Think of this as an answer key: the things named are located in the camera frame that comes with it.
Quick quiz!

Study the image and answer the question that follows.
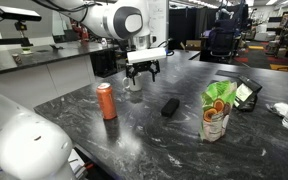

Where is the red bottle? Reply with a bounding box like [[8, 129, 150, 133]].
[[80, 26, 90, 43]]

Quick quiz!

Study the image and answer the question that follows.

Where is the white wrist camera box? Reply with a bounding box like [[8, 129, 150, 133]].
[[126, 46, 168, 65]]

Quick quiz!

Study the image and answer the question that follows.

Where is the black camera on stand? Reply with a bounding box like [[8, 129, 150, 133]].
[[0, 4, 43, 48]]

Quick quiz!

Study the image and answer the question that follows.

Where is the black office chair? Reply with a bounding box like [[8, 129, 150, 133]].
[[204, 19, 244, 63]]

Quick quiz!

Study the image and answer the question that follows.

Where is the white box with cables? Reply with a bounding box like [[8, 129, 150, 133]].
[[67, 148, 96, 180]]

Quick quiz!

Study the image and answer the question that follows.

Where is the white ceramic mug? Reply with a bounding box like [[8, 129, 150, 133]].
[[122, 72, 144, 93]]

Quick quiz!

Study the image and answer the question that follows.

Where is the green snack bag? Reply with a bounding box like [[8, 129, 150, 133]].
[[198, 79, 238, 143]]

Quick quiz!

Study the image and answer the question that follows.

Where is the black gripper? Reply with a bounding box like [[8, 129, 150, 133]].
[[124, 59, 161, 86]]

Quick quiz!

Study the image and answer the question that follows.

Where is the black rectangular eraser block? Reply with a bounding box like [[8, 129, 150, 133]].
[[160, 97, 181, 118]]

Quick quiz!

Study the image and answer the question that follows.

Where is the crumpled clear plastic wrap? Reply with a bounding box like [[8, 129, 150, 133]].
[[265, 101, 288, 118]]

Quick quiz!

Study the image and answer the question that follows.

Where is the small brown can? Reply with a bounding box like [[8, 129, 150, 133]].
[[11, 53, 23, 66]]

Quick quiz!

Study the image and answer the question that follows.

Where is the cardboard box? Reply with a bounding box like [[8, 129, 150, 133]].
[[185, 39, 203, 52]]

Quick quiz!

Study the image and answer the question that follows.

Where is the black camera cable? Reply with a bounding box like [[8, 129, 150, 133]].
[[156, 38, 175, 57]]

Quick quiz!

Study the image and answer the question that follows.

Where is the orange soda can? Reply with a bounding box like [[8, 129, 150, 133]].
[[96, 82, 118, 121]]

